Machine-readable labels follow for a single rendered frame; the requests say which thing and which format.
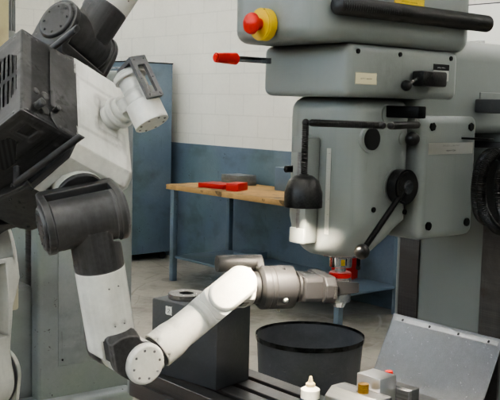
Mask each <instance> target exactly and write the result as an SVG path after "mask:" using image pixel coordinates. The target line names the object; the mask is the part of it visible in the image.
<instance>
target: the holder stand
mask: <svg viewBox="0 0 500 400"><path fill-rule="evenodd" d="M201 293H202V291H200V290H187V289H185V290H172V291H170V292H169V293H168V295H166V296H162V297H158V298H154V299H153V300H152V330H153V329H155V328H156V327H157V326H158V325H160V324H162V323H164V322H165V321H168V320H169V319H170V318H172V317H173V316H175V315H176V314H177V313H178V312H179V311H180V310H182V309H183V308H184V307H185V306H187V305H188V304H189V303H190V302H191V301H192V300H193V299H195V298H196V297H197V296H198V295H200V294H201ZM249 335H250V306H247V307H245V308H236V309H234V310H233V311H232V312H230V313H229V314H228V315H227V316H225V317H224V318H223V319H222V320H220V321H219V322H218V323H217V324H216V325H215V326H214V327H213V328H211V329H210V330H209V331H208V332H206V333H205V334H204V335H203V336H201V337H200V338H199V339H198V340H196V341H195V342H194V343H193V344H192V345H191V346H190V347H189V348H188V349H187V350H186V351H185V352H184V353H183V354H182V355H181V356H180V357H179V358H178V359H177V360H175V361H174V362H173V363H172V364H170V365H169V366H165V367H164V368H162V371H161V372H160V374H163V375H167V376H171V377H173V378H176V379H181V380H183V381H187V382H189V383H194V384H197V385H199V386H203V387H207V388H210V389H213V390H219V389H221V388H224V387H228V386H231V385H233V384H236V383H240V382H243V381H245V380H248V368H249Z"/></svg>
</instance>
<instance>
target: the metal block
mask: <svg viewBox="0 0 500 400"><path fill-rule="evenodd" d="M360 382H365V383H369V390H372V391H374V392H378V393H380V394H385V395H387V396H391V397H392V400H395V394H396V375H394V374H391V373H388V372H385V371H380V370H377V369H374V368H372V369H370V370H366V371H361V372H358V373H357V384H356V385H357V386H358V383H360Z"/></svg>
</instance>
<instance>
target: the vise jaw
mask: <svg viewBox="0 0 500 400"><path fill-rule="evenodd" d="M357 391H358V386H355V385H352V384H350V383H338V384H335V385H332V386H331V387H330V388H329V390H328V392H327V393H326V394H325V400H392V397H391V396H387V395H385V394H380V393H378V392H374V391H372V390H369V393H368V394H359V393H358V392H357Z"/></svg>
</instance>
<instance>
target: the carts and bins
mask: <svg viewBox="0 0 500 400"><path fill-rule="evenodd" d="M256 334H257V335H256V340H257V356H258V372H259V373H262V374H265V375H268V376H271V377H273V378H276V379H279V380H282V381H284V382H286V383H290V384H293V385H295V386H297V387H304V386H305V385H306V383H307V382H308V380H309V377H310V376H312V377H313V382H314V383H315V386H316V387H318V388H320V395H323V396H325V394H326V393H327V392H328V390H329V388H330V387H331V386H332V385H335V384H338V383H350V384H352V385H355V386H356V384H357V373H358V372H360V365H361V357H362V349H363V344H364V340H365V337H364V335H363V334H362V333H361V332H360V331H359V330H357V329H354V328H351V327H348V326H344V325H338V324H333V323H327V322H319V321H285V322H279V323H273V324H270V325H265V326H262V327H260V328H258V329H257V330H256Z"/></svg>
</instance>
